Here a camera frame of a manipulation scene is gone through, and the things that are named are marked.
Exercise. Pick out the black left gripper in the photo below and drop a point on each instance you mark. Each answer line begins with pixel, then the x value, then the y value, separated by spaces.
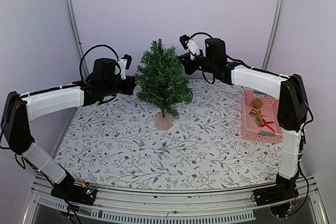
pixel 129 89

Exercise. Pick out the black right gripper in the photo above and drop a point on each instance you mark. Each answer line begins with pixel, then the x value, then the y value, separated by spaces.
pixel 189 70

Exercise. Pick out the small green christmas tree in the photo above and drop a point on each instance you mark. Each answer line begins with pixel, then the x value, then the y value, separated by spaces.
pixel 162 84

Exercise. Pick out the gold star tree topper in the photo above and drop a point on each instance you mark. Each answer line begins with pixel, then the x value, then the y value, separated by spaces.
pixel 257 114

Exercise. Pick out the pink plastic basket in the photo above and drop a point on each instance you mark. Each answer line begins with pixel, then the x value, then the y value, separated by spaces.
pixel 249 129

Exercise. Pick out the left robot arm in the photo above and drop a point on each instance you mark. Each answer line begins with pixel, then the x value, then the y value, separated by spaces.
pixel 107 79

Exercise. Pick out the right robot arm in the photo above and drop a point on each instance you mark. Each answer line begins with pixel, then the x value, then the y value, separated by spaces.
pixel 293 109

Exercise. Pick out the floral patterned table mat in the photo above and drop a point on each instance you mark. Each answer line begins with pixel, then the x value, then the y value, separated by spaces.
pixel 118 144

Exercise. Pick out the gold bell ornament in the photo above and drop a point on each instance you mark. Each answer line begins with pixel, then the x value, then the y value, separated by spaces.
pixel 259 122

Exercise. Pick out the red ribbon bow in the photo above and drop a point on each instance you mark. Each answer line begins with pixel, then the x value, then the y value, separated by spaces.
pixel 267 124

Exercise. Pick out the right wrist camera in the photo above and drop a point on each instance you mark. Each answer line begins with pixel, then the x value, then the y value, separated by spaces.
pixel 189 44

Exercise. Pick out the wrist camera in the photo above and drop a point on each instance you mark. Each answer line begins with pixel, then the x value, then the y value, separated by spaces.
pixel 124 64
pixel 189 44

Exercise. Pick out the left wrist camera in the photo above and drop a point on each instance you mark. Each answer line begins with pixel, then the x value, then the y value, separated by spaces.
pixel 124 64

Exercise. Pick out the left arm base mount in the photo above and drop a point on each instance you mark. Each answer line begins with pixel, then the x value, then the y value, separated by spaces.
pixel 83 194

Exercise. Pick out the front aluminium rail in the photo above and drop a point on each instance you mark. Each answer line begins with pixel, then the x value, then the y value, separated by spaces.
pixel 129 205

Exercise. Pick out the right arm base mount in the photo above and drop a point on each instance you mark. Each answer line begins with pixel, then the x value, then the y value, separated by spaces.
pixel 284 196

